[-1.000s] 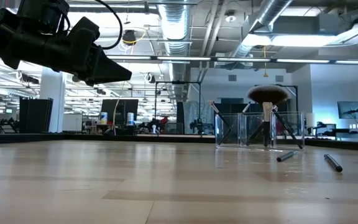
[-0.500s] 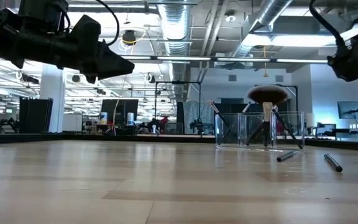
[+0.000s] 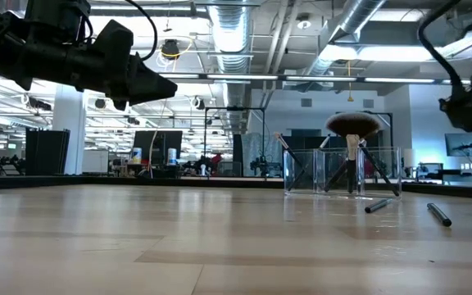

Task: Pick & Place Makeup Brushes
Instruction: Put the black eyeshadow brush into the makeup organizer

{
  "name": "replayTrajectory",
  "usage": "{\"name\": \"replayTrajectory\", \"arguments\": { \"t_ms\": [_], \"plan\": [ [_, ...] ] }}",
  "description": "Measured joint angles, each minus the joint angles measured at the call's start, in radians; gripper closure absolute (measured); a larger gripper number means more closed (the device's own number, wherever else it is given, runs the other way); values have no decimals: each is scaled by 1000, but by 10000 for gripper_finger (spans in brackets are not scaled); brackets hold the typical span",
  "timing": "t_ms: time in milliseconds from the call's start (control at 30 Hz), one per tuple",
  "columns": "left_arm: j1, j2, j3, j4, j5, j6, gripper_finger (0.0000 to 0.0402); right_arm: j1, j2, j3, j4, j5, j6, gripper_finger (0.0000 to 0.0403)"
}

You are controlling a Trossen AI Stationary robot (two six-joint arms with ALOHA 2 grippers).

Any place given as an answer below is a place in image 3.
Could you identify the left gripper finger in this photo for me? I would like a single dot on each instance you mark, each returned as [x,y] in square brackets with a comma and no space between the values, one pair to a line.
[150,84]

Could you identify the large fan makeup brush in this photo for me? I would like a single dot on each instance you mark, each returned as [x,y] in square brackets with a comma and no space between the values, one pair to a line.
[352,125]

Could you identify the tan-tipped makeup brush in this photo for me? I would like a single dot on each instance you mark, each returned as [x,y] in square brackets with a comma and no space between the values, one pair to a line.
[281,140]

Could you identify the long thin makeup brush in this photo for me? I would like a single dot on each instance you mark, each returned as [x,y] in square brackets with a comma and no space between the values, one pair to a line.
[325,142]

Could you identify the black silver-ferrule makeup brush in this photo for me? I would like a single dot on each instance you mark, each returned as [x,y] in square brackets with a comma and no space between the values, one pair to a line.
[336,177]

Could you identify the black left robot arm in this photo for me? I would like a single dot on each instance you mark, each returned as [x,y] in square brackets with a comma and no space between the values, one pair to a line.
[6,53]

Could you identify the black background monitor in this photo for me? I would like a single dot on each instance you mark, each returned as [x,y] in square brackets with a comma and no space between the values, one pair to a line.
[170,139]

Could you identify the white building column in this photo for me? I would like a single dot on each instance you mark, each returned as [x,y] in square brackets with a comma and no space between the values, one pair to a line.
[69,131]

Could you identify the white wipes canister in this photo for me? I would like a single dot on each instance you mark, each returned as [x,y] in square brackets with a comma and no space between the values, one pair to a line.
[171,157]
[137,157]

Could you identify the long white light bar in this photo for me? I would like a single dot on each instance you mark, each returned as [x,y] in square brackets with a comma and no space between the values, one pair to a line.
[240,77]

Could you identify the white box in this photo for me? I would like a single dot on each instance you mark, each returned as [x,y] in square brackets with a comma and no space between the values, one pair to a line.
[95,162]

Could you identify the red background object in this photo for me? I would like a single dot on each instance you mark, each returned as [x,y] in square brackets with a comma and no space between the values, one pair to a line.
[217,158]

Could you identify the black cabinet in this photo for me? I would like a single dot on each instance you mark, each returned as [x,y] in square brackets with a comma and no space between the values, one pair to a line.
[47,153]

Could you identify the clear acrylic brush organizer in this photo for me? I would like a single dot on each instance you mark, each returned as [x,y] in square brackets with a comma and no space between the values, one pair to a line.
[387,172]

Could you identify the person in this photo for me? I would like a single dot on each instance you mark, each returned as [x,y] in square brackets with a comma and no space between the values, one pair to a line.
[369,169]

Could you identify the small background robot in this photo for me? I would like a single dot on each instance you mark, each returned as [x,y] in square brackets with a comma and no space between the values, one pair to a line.
[259,166]

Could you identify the white ceiling detector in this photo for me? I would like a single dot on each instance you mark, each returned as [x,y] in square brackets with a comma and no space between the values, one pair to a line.
[304,24]

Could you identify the wall-mounted screen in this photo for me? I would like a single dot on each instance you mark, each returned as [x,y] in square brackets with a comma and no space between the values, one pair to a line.
[463,143]

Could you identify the black ceiling camera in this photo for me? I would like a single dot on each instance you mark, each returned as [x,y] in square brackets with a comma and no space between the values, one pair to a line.
[170,48]

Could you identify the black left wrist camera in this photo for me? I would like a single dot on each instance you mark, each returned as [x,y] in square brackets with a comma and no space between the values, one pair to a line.
[55,18]

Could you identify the black background rig frame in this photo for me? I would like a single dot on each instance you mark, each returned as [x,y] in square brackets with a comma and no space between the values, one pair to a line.
[236,108]
[391,131]

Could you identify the silver ceiling duct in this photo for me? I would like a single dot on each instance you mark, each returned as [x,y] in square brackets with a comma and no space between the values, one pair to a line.
[231,33]
[359,16]

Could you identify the black metal table frame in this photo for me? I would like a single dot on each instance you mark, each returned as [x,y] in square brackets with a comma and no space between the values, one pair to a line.
[137,182]

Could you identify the grey wall vent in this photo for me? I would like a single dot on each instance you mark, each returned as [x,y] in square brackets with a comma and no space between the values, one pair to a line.
[306,103]
[368,103]

